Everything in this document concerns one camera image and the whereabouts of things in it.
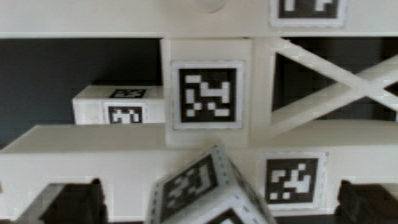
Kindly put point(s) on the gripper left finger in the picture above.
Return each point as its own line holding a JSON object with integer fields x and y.
{"x": 67, "y": 204}

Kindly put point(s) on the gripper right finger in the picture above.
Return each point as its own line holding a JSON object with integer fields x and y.
{"x": 367, "y": 204}

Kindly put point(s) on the white chair back frame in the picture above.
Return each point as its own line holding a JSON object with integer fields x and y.
{"x": 248, "y": 90}

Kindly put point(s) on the tagged white cube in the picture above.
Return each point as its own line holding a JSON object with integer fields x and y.
{"x": 204, "y": 196}

